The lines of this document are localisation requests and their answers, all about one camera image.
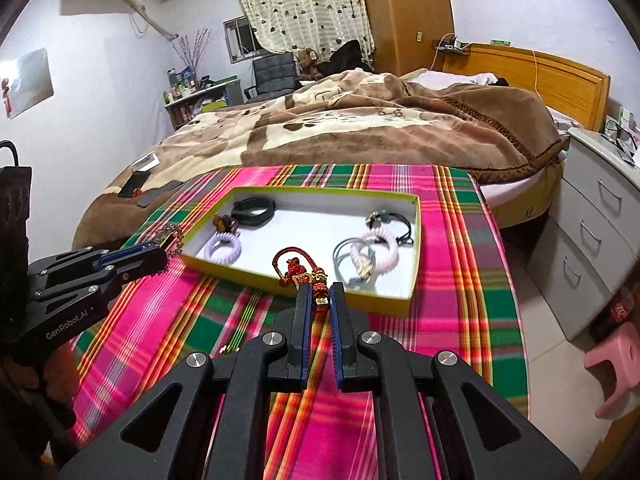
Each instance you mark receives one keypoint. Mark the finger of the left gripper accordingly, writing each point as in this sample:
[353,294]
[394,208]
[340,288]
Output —
[93,259]
[71,279]

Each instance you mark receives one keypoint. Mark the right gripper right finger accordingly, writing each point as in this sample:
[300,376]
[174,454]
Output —
[352,370]

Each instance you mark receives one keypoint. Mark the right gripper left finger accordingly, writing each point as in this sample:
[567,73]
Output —
[290,370]

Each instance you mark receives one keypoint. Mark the red knot charm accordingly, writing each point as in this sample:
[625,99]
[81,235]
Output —
[301,269]

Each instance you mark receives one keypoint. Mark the black fitness band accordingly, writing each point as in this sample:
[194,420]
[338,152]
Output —
[253,212]

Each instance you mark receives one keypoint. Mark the dark smartphone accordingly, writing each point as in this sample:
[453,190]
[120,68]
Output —
[147,198]

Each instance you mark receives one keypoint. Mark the black smartphone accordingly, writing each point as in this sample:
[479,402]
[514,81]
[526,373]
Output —
[133,186]

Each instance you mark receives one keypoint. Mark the white card box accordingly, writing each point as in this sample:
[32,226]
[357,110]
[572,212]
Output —
[145,163]

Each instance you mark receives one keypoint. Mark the yellow-green shallow box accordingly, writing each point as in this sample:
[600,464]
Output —
[324,222]

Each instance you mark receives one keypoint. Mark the white bookshelf desk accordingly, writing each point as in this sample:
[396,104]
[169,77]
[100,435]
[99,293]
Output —
[217,94]

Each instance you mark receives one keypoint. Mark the dried branch vase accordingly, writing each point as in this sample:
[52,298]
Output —
[190,51]

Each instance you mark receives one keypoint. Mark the black office chair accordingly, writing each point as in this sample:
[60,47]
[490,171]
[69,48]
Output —
[275,75]

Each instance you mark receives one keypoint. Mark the brown patterned blanket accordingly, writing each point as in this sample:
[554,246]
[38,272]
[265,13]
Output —
[497,134]

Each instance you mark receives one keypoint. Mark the teddy bear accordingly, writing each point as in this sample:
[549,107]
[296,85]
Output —
[309,65]

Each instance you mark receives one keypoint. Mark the pink plastic stool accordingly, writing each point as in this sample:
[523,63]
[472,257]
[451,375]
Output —
[621,350]

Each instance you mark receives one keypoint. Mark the grey nightstand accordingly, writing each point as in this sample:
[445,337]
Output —
[590,243]

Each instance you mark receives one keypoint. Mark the heart pattern curtain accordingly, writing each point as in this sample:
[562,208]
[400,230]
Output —
[323,25]

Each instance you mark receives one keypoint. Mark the white pillow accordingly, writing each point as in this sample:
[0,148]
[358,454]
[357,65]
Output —
[433,80]

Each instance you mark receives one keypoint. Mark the wooden headboard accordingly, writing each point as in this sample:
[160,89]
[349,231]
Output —
[572,88]

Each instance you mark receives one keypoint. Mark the wooden wardrobe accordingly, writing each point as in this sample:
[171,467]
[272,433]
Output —
[406,33]

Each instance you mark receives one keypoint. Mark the wall poster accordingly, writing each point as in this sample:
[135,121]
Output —
[25,82]

